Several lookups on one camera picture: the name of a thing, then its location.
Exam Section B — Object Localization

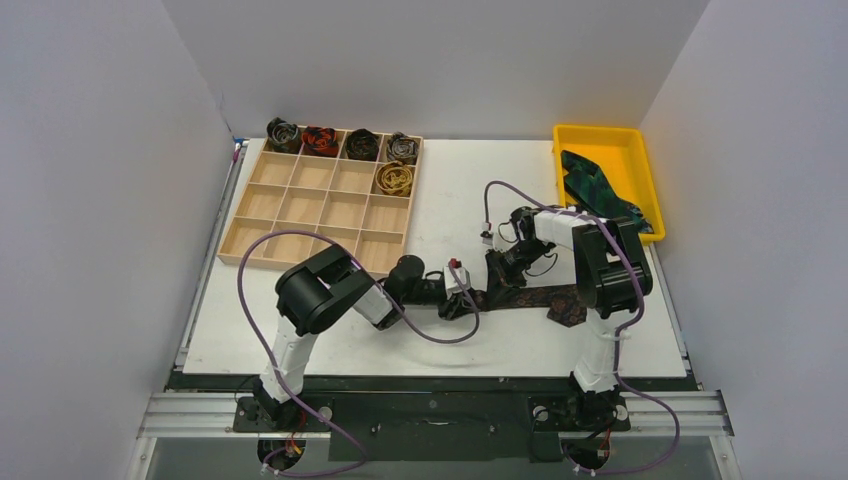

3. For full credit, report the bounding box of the dark orange paisley tie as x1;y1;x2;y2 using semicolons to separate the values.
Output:
472;285;587;328

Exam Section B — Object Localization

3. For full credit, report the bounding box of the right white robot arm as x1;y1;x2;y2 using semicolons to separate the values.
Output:
485;207;653;430

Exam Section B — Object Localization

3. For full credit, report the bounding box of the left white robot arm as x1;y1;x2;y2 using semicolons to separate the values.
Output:
252;246;479;430

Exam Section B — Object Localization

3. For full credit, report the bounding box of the green striped tie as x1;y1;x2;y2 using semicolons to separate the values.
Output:
560;150;654;234

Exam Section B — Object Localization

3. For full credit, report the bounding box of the wooden compartment tray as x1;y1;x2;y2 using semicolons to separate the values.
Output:
217;129;423;277

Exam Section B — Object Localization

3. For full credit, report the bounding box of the grey brown rolled tie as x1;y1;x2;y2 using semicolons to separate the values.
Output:
386;132;419;165

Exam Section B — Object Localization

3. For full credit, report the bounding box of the black gold rolled tie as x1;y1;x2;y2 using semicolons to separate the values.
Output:
344;128;380;161

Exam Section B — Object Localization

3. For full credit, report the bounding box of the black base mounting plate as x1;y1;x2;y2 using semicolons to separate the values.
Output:
142;376;697;470

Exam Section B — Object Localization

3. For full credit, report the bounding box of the yellow plastic bin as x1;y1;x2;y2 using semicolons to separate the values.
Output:
552;124;666;245

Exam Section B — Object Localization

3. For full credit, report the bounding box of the red black rolled tie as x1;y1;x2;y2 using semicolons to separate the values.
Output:
301;126;339;157

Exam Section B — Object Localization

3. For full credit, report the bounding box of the dark grey rolled tie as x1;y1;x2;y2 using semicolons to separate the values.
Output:
266;117;302;154

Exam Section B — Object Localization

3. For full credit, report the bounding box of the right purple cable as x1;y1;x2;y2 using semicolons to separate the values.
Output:
482;181;682;478

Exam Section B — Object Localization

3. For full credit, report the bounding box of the aluminium frame rail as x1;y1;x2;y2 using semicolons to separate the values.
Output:
127;391;741;479

